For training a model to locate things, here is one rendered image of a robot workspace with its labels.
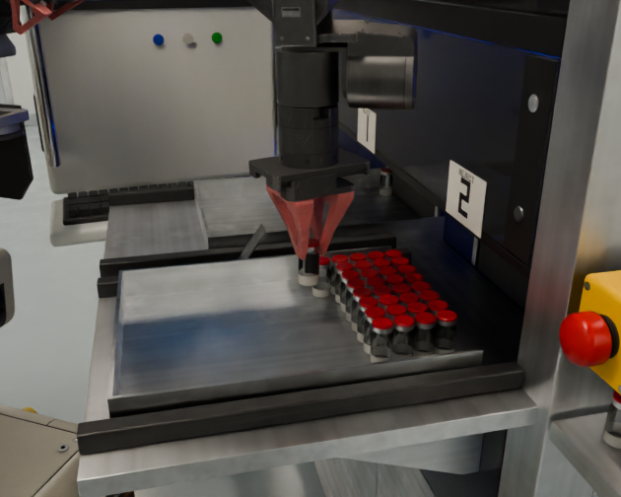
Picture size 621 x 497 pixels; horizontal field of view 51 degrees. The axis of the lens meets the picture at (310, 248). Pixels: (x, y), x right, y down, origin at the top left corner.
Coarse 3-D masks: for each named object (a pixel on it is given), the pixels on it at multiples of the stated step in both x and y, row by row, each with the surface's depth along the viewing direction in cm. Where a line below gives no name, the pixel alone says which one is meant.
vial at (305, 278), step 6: (318, 246) 67; (312, 252) 66; (318, 252) 67; (300, 258) 67; (306, 258) 66; (312, 258) 66; (318, 258) 67; (300, 264) 67; (306, 264) 66; (312, 264) 67; (318, 264) 67; (300, 270) 67; (306, 270) 67; (312, 270) 67; (318, 270) 68; (300, 276) 67; (306, 276) 67; (312, 276) 67; (318, 276) 68; (300, 282) 68; (306, 282) 67; (312, 282) 67
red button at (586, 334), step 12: (588, 312) 48; (564, 324) 49; (576, 324) 47; (588, 324) 47; (600, 324) 47; (564, 336) 49; (576, 336) 47; (588, 336) 46; (600, 336) 46; (564, 348) 49; (576, 348) 47; (588, 348) 46; (600, 348) 46; (576, 360) 48; (588, 360) 47; (600, 360) 47
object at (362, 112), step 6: (360, 108) 102; (366, 108) 100; (360, 114) 103; (366, 114) 100; (372, 114) 97; (360, 120) 103; (366, 120) 100; (372, 120) 97; (360, 126) 103; (366, 126) 100; (372, 126) 98; (360, 132) 104; (366, 132) 101; (372, 132) 98; (360, 138) 104; (366, 138) 101; (372, 138) 98; (366, 144) 101; (372, 144) 98; (372, 150) 99
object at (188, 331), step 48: (144, 288) 79; (192, 288) 81; (240, 288) 81; (288, 288) 81; (144, 336) 70; (192, 336) 70; (240, 336) 70; (288, 336) 70; (336, 336) 70; (144, 384) 62; (192, 384) 62; (240, 384) 57; (288, 384) 58; (336, 384) 59
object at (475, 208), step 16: (448, 176) 73; (464, 176) 70; (448, 192) 74; (464, 192) 70; (480, 192) 66; (448, 208) 74; (464, 208) 70; (480, 208) 67; (464, 224) 71; (480, 224) 67
